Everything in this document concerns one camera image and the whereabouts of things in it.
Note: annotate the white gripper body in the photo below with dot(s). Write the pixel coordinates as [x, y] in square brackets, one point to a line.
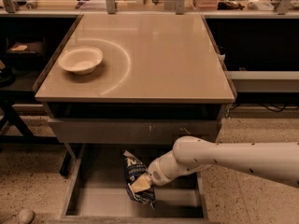
[158, 171]

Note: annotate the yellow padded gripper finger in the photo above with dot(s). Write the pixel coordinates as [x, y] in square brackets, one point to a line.
[144, 182]

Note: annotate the white shoe tip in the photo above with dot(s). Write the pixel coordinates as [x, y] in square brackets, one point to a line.
[25, 216]

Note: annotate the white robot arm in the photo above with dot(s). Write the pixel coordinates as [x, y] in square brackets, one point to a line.
[273, 161]

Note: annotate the black stand left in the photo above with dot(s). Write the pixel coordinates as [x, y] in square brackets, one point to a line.
[24, 64]

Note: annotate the grey drawer cabinet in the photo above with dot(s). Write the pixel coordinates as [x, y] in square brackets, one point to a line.
[160, 78]

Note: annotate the blue potato chip bag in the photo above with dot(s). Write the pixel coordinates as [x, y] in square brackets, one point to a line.
[133, 169]

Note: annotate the white paper bowl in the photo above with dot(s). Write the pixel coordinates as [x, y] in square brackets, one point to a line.
[80, 60]

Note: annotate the open lower drawer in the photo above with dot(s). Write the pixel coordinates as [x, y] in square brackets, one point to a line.
[97, 194]

